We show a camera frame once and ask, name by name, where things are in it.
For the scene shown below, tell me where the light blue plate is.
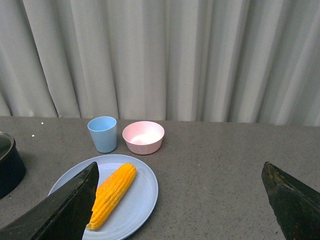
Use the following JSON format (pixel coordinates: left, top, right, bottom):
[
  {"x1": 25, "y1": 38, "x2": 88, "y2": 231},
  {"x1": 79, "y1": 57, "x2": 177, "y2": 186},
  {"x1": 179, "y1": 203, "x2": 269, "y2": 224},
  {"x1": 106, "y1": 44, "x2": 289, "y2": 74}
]
[{"x1": 49, "y1": 154, "x2": 159, "y2": 240}]

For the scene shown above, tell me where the yellow corn cob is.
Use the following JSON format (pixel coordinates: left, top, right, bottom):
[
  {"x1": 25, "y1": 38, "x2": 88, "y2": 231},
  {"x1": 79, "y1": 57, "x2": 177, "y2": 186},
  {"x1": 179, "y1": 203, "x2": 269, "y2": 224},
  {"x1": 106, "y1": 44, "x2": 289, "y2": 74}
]
[{"x1": 86, "y1": 163, "x2": 137, "y2": 230}]

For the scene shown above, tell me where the white curtain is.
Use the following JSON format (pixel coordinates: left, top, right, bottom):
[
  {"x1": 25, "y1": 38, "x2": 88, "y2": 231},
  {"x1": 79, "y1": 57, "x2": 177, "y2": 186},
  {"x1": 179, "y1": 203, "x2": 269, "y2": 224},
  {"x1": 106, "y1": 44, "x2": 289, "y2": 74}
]
[{"x1": 0, "y1": 0, "x2": 320, "y2": 126}]

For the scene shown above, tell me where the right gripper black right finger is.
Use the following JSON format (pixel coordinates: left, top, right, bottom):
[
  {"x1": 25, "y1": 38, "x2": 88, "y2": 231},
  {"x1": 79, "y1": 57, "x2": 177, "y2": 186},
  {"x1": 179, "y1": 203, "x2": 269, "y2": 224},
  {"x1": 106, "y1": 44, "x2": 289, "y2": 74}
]
[{"x1": 261, "y1": 162, "x2": 320, "y2": 240}]

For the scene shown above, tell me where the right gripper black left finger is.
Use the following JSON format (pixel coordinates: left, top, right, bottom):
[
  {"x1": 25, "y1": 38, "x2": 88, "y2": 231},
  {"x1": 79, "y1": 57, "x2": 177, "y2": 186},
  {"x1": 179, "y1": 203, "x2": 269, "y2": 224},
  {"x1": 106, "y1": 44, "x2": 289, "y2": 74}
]
[{"x1": 0, "y1": 162, "x2": 99, "y2": 240}]

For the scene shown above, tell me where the pink bowl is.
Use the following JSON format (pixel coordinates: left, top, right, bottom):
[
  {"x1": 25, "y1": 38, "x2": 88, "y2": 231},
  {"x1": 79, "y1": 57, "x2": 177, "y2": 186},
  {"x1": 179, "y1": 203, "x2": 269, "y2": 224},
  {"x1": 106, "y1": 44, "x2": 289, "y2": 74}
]
[{"x1": 122, "y1": 121, "x2": 165, "y2": 155}]

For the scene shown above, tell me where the light blue cup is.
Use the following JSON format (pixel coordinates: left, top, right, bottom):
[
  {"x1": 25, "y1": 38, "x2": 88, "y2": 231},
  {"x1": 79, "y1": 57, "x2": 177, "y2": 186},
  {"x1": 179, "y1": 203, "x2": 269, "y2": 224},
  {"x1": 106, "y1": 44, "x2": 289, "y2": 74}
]
[{"x1": 87, "y1": 116, "x2": 117, "y2": 153}]

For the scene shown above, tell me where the dark blue pot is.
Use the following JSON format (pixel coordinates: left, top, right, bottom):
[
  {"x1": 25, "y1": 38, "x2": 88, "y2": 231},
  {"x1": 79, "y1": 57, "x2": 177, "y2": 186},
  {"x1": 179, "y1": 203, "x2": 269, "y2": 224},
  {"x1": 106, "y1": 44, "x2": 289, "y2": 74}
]
[{"x1": 0, "y1": 142, "x2": 26, "y2": 199}]

